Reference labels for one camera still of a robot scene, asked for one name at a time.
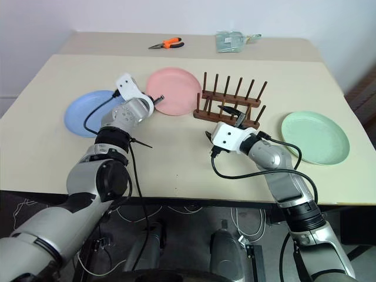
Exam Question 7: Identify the black zip tie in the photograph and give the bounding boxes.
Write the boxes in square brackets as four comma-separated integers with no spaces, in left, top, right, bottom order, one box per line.
[128,136,154,149]

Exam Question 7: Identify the clear plastic bag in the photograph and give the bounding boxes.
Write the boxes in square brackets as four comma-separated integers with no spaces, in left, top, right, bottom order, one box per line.
[215,30,263,54]

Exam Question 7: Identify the blue plate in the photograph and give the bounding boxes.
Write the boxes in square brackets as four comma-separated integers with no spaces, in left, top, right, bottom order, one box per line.
[63,90,127,139]

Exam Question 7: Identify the pink plate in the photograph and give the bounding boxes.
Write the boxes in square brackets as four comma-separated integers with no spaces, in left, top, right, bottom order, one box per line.
[145,68,203,117]

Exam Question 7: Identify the thin white wire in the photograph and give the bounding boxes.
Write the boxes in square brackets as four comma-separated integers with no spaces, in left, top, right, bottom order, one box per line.
[107,204,204,224]

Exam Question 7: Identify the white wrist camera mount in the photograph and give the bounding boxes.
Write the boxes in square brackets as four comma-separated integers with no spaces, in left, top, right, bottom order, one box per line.
[210,122,260,154]
[115,72,154,117]

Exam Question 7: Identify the dark rounded right robot leg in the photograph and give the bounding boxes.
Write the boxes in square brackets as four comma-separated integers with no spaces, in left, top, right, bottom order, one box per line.
[209,228,251,282]

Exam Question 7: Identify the green plate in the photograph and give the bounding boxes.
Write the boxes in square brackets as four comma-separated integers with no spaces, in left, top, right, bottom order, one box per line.
[280,110,351,168]

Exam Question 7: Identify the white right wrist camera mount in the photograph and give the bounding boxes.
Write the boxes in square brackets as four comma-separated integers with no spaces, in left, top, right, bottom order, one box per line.
[210,122,260,154]

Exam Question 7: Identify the wooden dish rack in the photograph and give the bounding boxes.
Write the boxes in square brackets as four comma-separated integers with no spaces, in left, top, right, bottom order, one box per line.
[193,70,268,128]

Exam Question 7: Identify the dark rounded left robot leg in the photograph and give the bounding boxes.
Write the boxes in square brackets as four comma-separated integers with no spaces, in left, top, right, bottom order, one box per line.
[122,221,167,273]

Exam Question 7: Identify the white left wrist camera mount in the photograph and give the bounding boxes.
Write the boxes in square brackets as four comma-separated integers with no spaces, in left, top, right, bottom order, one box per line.
[115,72,154,117]

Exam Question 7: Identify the orange-handled pliers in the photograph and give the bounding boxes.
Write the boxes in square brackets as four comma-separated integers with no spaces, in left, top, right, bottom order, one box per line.
[147,37,185,50]

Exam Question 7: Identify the black box under table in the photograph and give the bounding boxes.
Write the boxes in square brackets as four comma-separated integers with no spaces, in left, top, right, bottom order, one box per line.
[244,243,266,282]

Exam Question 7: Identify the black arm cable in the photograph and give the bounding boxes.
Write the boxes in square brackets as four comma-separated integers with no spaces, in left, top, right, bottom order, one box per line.
[209,131,320,207]
[83,89,162,273]

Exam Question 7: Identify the dark rounded robot waist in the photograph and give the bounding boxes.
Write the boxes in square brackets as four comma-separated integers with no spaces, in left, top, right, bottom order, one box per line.
[128,267,250,282]

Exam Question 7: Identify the dark rounded robot leg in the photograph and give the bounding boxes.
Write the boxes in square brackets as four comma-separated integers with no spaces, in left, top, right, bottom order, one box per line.
[122,221,167,273]
[209,228,251,282]

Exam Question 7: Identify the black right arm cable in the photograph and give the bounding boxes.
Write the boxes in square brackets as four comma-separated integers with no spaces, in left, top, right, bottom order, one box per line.
[209,131,320,207]

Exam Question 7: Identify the white cable under table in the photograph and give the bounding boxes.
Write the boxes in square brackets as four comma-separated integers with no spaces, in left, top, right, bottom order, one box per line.
[230,206,266,245]

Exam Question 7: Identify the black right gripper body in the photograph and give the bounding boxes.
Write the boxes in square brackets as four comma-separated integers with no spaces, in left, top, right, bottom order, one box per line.
[231,115,251,130]

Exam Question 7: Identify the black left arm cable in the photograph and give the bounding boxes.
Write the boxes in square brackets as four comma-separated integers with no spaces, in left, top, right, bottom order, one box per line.
[83,89,162,273]

